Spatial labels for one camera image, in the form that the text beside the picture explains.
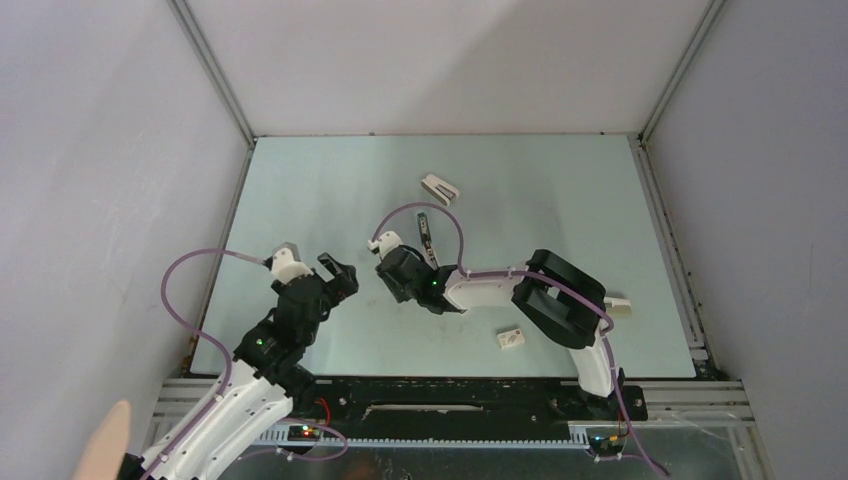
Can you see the white staple box sleeve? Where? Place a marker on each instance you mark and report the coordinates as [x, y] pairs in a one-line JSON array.
[[511, 338]]

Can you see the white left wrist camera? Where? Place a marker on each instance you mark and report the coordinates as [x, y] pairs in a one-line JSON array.
[[285, 264]]

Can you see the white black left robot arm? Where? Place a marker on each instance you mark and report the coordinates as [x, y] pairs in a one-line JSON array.
[[263, 381]]

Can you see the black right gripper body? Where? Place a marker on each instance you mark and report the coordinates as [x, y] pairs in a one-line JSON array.
[[401, 292]]

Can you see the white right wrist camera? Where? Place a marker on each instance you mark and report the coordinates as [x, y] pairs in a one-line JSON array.
[[384, 242]]

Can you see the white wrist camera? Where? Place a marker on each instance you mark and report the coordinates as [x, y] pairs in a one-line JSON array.
[[384, 242], [285, 264]]

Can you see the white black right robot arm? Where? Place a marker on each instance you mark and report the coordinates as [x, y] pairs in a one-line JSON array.
[[563, 302]]

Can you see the white staple remover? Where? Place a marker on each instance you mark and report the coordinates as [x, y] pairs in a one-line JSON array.
[[441, 190]]

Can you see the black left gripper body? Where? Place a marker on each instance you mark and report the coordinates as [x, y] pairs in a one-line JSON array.
[[335, 289]]

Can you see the small white mini stapler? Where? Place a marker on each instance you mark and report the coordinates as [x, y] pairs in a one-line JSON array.
[[618, 307]]

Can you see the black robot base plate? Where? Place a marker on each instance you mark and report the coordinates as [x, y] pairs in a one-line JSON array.
[[463, 409]]

